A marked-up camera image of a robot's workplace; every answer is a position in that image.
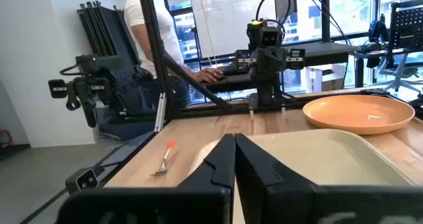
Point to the silver aluminium bracket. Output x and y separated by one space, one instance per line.
160 111

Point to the person's hand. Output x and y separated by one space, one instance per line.
208 75

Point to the black diagonal frame brace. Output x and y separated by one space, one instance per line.
195 82

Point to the small table-level camera box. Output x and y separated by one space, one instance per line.
84 181

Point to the person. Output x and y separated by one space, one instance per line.
158 29

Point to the orange plastic plate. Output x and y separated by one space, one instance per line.
358 113

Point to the black standing desk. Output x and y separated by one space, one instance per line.
324 52

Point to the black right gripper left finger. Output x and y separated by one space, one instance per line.
220 164

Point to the red object on floor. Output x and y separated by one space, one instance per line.
5 138

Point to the black monitor stand pole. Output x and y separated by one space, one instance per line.
325 12

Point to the black frame upright post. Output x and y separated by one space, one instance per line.
153 45

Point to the white cardboard box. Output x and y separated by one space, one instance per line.
325 77

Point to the dark blue fabric bag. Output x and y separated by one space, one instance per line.
132 95

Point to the bundle of black stands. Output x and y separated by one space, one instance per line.
102 29

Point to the large office window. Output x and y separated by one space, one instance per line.
350 12

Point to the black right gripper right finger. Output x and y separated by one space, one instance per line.
264 191

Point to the black mesh office chair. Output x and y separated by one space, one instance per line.
404 35

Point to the white whiteboard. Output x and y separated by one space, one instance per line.
228 19

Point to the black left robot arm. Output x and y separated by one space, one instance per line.
266 92

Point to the black computer mouse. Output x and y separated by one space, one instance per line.
220 76

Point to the beige plastic tray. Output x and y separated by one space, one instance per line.
324 158

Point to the black spare robot arm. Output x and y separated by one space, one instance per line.
89 85

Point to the black frame base rail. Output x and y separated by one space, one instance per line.
314 100

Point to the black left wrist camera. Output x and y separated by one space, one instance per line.
268 35

